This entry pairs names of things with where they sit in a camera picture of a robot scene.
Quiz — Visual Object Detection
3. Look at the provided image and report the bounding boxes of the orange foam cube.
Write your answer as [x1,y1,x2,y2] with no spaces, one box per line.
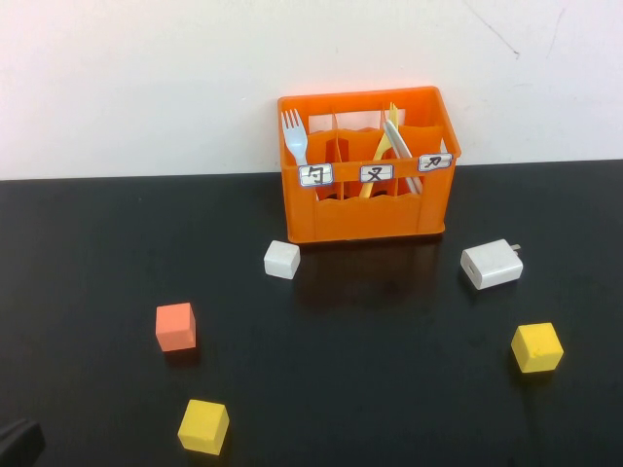
[155,302,198,353]

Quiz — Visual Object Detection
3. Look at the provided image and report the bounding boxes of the pale blue plastic fork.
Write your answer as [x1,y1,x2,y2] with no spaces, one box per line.
[280,108,322,201]

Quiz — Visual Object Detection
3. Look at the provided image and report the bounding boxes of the paper label spoon character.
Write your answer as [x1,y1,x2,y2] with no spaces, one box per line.
[298,162,335,189]

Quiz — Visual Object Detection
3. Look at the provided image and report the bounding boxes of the yellow plastic fork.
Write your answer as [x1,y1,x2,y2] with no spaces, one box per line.
[358,100,401,199]

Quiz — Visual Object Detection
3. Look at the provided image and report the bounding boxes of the white foam cube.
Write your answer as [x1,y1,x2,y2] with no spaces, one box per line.
[263,239,302,280]

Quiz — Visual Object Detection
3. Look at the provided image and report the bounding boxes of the paper label fork character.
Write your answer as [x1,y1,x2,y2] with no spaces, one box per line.
[359,163,395,184]

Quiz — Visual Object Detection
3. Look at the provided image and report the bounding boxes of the orange plastic cutlery crate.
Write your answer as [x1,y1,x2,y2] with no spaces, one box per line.
[276,86,462,244]

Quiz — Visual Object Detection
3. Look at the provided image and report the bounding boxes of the yellow foam cube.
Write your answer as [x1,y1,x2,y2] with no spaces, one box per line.
[177,399,231,456]
[510,321,566,375]

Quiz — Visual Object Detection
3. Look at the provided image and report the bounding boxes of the white USB power adapter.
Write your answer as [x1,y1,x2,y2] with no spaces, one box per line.
[459,237,525,292]

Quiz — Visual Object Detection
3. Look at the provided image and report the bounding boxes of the cream white plastic knife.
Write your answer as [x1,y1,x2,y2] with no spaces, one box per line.
[387,122,425,195]

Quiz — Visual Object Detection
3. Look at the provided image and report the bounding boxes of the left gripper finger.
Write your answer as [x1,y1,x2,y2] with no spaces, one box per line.
[0,417,47,467]

